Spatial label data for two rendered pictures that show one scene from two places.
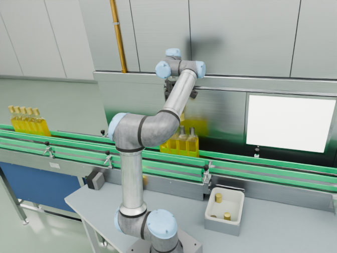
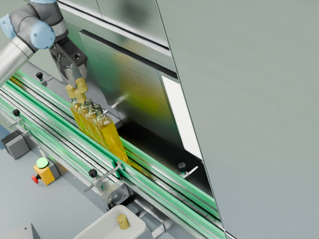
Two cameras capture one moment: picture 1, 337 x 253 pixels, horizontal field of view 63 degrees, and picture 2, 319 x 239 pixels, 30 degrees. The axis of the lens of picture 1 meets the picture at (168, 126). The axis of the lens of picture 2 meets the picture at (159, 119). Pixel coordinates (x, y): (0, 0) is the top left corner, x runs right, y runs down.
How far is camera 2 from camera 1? 1.43 m
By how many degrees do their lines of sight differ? 33
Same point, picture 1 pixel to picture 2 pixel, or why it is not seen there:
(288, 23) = not seen: outside the picture
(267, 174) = (179, 209)
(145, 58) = not seen: outside the picture
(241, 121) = (168, 113)
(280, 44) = not seen: hidden behind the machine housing
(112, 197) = (22, 174)
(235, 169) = (147, 186)
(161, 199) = (69, 197)
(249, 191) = (167, 225)
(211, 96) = (126, 62)
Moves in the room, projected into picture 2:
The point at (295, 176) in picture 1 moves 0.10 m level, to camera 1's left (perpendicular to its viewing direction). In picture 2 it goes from (205, 228) to (176, 221)
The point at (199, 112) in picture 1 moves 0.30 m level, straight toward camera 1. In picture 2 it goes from (123, 81) to (67, 135)
